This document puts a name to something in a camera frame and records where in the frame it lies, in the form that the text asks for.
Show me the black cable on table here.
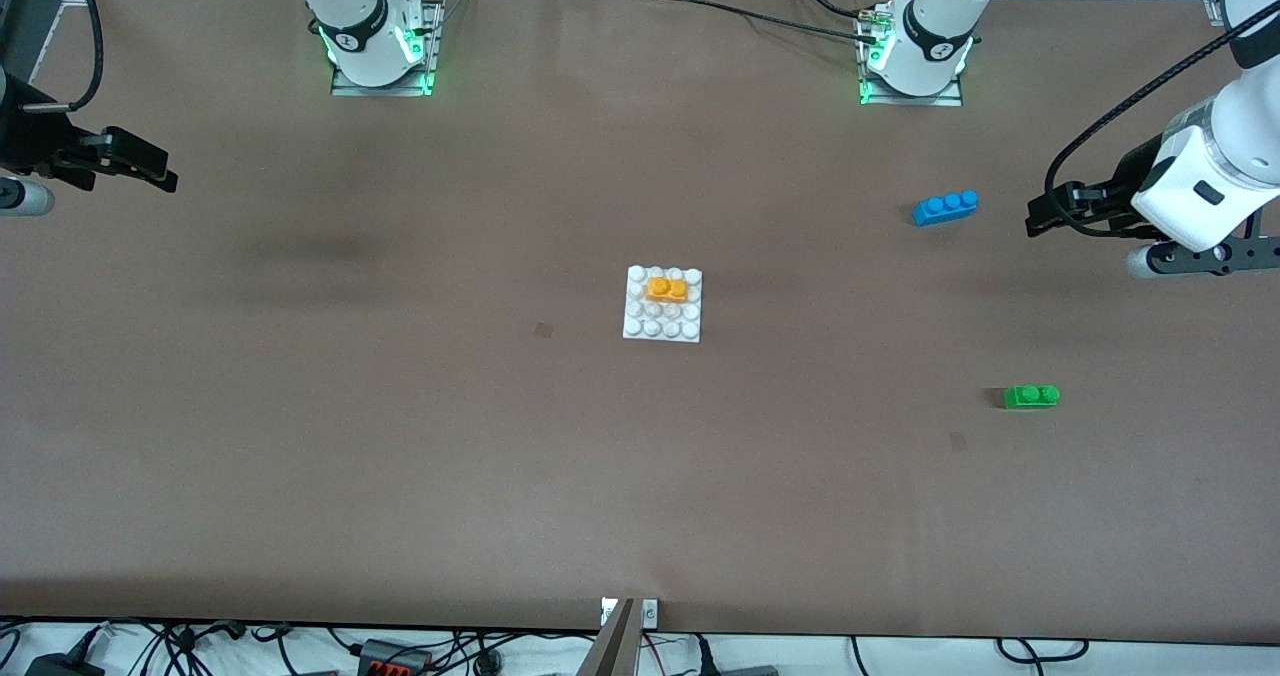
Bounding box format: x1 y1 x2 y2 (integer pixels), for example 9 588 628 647
640 0 876 45

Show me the black power adapter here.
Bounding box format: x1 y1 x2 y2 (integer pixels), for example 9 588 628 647
25 654 106 676

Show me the blue three-stud block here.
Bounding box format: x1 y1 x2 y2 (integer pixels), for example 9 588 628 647
912 190 980 227

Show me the black box with orange buttons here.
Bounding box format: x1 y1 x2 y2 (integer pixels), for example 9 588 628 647
358 639 433 676

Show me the black looped floor cable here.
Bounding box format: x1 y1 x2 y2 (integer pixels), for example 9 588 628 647
995 638 1091 665

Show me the grey camera stand post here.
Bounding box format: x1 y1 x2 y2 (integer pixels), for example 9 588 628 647
578 598 643 676

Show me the white studded base plate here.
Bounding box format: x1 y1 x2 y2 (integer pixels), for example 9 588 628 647
622 264 704 344

